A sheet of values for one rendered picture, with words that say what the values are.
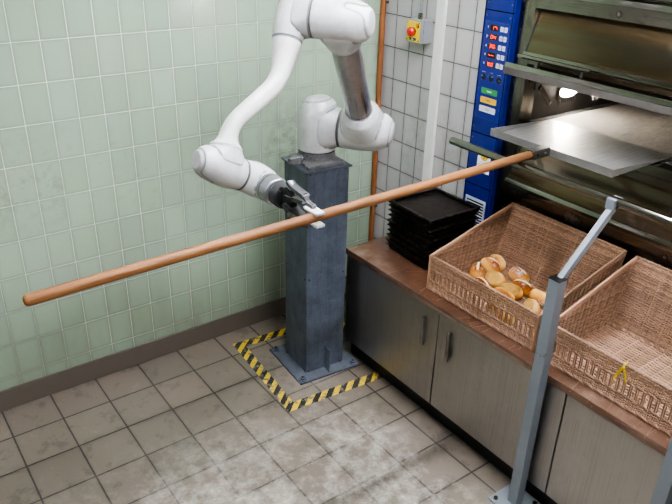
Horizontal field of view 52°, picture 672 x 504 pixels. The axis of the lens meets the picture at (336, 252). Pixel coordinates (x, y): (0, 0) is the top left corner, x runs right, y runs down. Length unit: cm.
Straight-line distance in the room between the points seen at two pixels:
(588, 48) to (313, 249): 132
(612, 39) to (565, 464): 149
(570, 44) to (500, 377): 125
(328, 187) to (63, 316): 126
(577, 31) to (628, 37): 21
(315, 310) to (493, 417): 92
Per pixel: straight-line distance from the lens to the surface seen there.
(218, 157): 211
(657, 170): 268
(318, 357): 328
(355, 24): 229
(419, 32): 326
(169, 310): 339
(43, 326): 320
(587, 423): 245
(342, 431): 300
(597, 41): 276
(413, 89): 343
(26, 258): 304
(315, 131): 282
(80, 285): 175
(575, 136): 288
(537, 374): 243
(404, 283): 287
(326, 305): 315
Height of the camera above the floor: 198
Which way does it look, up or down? 27 degrees down
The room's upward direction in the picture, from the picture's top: 2 degrees clockwise
